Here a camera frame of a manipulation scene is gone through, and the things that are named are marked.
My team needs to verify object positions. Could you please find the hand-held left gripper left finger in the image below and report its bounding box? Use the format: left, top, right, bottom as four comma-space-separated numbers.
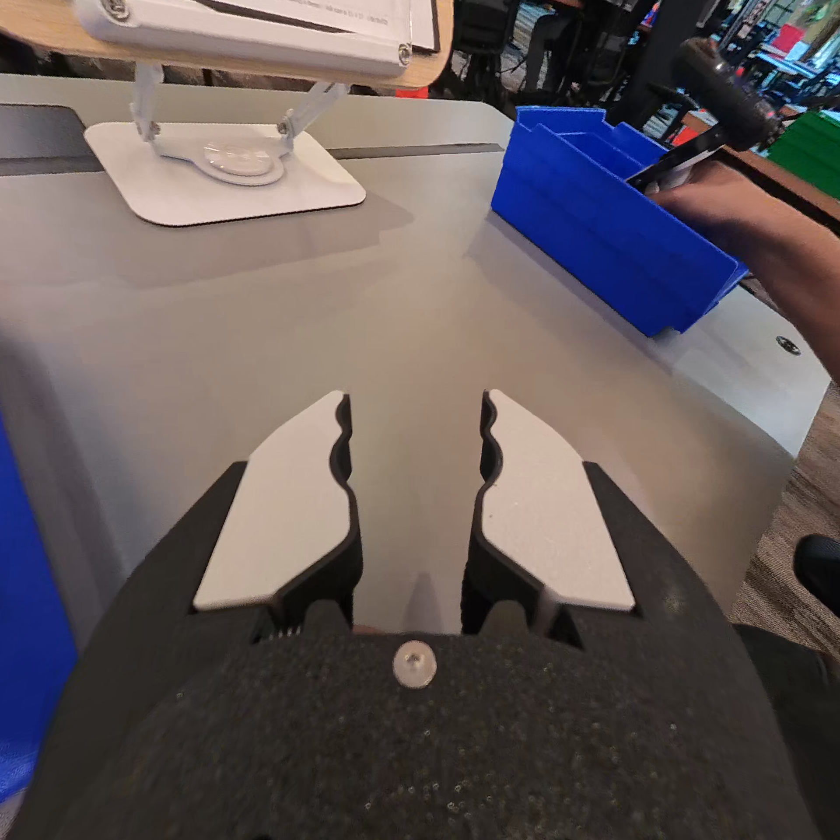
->
192, 390, 364, 634

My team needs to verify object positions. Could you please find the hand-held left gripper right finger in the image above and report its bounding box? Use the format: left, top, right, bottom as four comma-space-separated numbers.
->
461, 388, 636, 636

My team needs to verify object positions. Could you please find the blue plastic bin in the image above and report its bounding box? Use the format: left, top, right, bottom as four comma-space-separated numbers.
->
491, 105, 749, 337
0, 407, 78, 805

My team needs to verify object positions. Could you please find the person's right forearm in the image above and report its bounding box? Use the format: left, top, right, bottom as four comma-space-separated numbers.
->
742, 197, 840, 387

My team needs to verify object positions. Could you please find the grey desk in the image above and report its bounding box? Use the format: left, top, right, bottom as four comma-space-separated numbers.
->
0, 72, 833, 664

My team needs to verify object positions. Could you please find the person's right hand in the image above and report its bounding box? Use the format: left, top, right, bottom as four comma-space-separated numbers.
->
646, 161, 778, 253

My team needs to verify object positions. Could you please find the green bin stack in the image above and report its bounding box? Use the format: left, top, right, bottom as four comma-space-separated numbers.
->
766, 110, 840, 199

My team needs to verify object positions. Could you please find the wooden table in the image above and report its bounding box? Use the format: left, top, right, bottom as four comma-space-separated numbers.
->
722, 146, 840, 236

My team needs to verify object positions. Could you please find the black office chair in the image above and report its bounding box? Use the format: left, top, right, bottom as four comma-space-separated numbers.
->
453, 0, 522, 73

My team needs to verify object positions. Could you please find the black shoe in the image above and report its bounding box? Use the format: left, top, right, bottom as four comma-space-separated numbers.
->
793, 534, 840, 599

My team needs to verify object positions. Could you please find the person's leg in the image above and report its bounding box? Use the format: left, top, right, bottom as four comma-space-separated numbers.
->
734, 623, 840, 840

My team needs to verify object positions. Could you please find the white display stand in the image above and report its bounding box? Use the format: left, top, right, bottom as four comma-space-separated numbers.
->
72, 0, 414, 227

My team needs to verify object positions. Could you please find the printed instruction sheet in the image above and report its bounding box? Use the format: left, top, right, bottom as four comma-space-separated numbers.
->
197, 0, 441, 53

